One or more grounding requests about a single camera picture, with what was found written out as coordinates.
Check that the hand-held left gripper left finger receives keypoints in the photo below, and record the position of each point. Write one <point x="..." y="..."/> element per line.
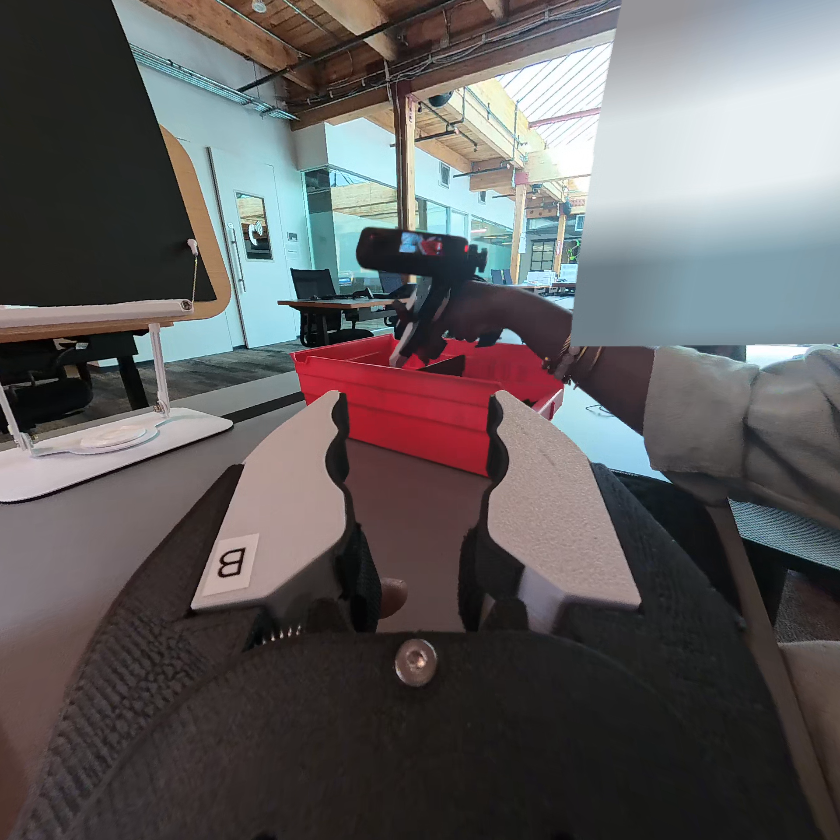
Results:
<point x="282" y="518"/>

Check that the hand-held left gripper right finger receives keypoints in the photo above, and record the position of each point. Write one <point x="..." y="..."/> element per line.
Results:
<point x="558" y="518"/>

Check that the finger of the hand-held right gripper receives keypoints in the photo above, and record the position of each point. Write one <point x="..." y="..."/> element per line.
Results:
<point x="403" y="344"/>

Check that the red plastic bin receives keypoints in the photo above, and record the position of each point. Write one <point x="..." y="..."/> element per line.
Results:
<point x="407" y="420"/>

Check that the person's right forearm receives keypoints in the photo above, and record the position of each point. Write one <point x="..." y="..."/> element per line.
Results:
<point x="623" y="387"/>

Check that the person's right hand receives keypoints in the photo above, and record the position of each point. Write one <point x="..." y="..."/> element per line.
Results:
<point x="505" y="315"/>

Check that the person's left hand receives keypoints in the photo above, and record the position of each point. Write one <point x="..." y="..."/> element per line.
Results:
<point x="394" y="597"/>

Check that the long wood-edged desk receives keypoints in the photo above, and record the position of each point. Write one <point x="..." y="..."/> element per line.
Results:
<point x="328" y="303"/>

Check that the black office chair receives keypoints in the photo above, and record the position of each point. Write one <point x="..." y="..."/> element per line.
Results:
<point x="315" y="289"/>
<point x="46" y="394"/>

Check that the white door with window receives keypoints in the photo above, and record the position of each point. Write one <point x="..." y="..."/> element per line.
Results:
<point x="262" y="308"/>

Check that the white stand with clear legs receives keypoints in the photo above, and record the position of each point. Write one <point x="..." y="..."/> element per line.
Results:
<point x="131" y="453"/>

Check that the black panel with wooden frame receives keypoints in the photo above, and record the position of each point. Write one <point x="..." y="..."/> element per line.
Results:
<point x="79" y="164"/>

